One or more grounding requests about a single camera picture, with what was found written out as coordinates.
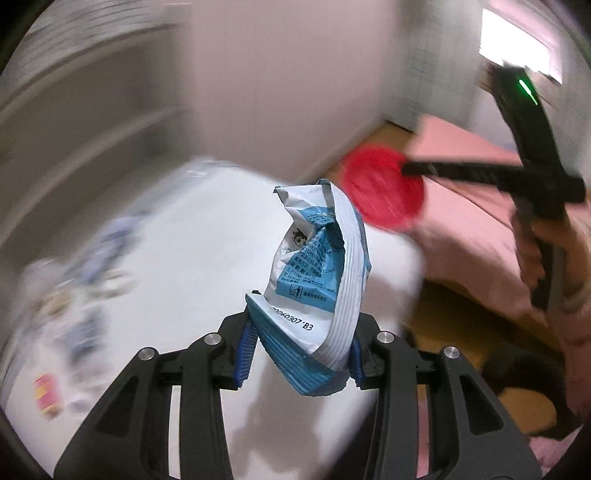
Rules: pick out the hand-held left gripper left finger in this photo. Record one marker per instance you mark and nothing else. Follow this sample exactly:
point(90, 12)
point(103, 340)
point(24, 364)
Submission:
point(244, 353)

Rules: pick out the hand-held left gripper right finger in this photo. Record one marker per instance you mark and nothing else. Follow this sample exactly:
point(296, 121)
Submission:
point(356, 364)

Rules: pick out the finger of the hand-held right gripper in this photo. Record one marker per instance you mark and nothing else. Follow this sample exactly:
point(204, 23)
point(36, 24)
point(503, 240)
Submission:
point(461, 171)

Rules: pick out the red round plastic lid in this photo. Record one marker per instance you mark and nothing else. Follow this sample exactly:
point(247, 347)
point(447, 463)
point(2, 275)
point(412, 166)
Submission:
point(378, 189)

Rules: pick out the blue white snack packet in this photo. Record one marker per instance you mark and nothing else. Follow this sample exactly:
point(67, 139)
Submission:
point(314, 277)

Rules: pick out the person's right hand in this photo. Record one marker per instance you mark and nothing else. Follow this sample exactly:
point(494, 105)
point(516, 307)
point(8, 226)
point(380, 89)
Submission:
point(572, 258)

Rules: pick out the pink bed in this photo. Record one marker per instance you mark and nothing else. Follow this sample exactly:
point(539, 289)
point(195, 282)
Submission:
point(461, 212)

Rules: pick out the bright window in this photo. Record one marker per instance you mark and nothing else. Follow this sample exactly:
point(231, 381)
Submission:
point(521, 39)

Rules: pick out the black chair base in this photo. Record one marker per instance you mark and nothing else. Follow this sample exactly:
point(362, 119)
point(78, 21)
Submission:
point(521, 369)

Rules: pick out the blue white wrapper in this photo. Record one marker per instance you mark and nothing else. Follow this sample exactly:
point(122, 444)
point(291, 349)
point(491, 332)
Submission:
point(92, 286)

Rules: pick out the red yellow small packet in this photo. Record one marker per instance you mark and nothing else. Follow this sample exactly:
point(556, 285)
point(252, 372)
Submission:
point(46, 394)

